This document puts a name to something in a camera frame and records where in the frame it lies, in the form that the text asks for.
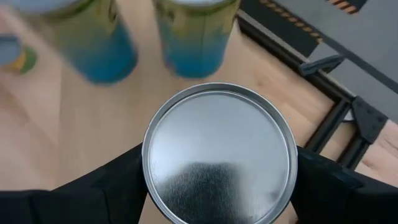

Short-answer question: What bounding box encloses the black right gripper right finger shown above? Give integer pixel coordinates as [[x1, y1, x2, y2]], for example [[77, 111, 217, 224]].
[[290, 146, 398, 224]]

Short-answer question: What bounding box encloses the short tin can orange label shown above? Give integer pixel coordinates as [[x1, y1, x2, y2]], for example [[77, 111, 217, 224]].
[[0, 34, 38, 75]]

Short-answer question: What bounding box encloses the black hazard-striped floor mat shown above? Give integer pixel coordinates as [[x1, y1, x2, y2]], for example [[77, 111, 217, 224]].
[[241, 0, 326, 58], [325, 0, 369, 15]]

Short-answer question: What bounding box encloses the tall tin can colourful label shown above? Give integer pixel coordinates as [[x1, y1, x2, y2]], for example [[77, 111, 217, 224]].
[[151, 0, 242, 79], [141, 82, 299, 224], [6, 0, 139, 85]]

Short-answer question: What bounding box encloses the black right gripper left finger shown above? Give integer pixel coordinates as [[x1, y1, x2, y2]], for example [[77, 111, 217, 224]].
[[0, 144, 149, 224]]

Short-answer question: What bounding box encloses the black aluminium table frame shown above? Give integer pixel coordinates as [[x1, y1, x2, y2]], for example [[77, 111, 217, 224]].
[[238, 9, 389, 170]]

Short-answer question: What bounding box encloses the black table clamp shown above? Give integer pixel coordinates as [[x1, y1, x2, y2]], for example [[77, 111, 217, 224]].
[[298, 55, 345, 77]]

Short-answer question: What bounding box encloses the wooden shelf with black legs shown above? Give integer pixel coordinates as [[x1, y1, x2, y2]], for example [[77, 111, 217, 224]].
[[0, 0, 340, 224]]

